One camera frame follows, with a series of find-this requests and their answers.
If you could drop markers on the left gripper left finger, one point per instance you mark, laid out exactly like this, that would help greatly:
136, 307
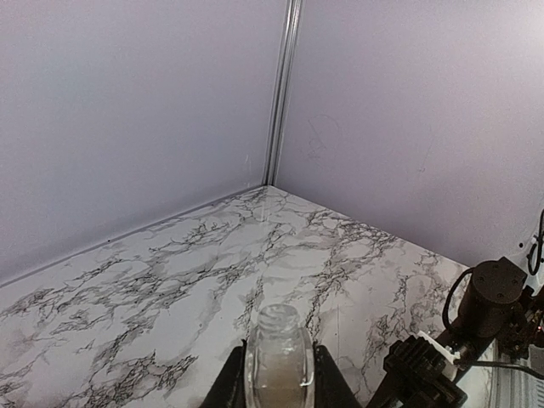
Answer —
228, 391

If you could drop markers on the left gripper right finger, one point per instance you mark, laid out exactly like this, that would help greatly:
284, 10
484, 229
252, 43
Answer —
331, 389

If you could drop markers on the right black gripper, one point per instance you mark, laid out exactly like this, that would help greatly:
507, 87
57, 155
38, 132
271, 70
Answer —
414, 378

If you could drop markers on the clear nail polish bottle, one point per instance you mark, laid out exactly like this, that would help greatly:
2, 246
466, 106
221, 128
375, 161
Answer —
279, 366

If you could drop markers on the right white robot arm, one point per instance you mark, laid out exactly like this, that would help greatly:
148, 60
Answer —
498, 319

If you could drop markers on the front aluminium rail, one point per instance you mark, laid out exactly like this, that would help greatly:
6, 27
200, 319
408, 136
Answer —
515, 389

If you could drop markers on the left aluminium frame post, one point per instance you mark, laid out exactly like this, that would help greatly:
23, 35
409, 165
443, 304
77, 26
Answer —
279, 107

